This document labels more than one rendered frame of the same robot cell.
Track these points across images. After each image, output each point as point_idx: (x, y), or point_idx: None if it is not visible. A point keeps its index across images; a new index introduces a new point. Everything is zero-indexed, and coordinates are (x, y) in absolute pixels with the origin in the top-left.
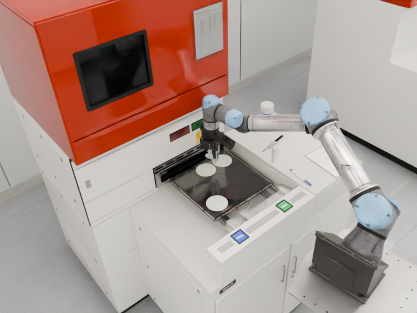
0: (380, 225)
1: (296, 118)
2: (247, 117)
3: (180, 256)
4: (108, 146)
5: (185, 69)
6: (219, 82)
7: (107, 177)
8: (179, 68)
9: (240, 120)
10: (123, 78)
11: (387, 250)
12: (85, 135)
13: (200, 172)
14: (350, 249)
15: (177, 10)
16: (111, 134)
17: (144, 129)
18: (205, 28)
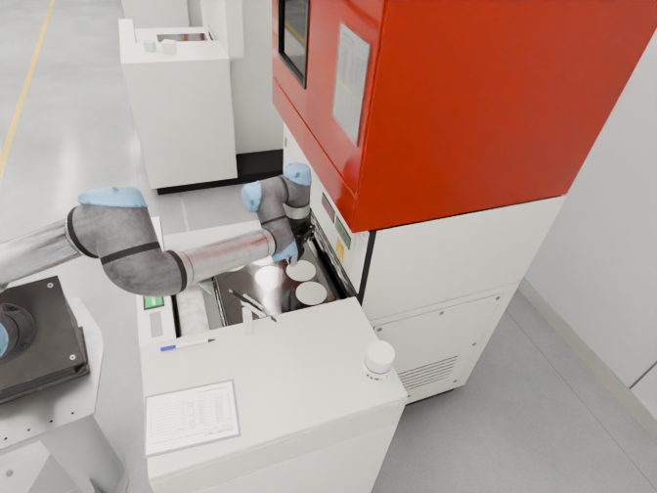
0: None
1: (187, 249)
2: (268, 229)
3: (199, 232)
4: (282, 113)
5: (325, 112)
6: (346, 194)
7: (292, 157)
8: (321, 100)
9: (247, 202)
10: (295, 49)
11: (8, 444)
12: (276, 78)
13: (297, 263)
14: (1, 299)
15: (330, 1)
16: (284, 104)
17: (296, 136)
18: (346, 73)
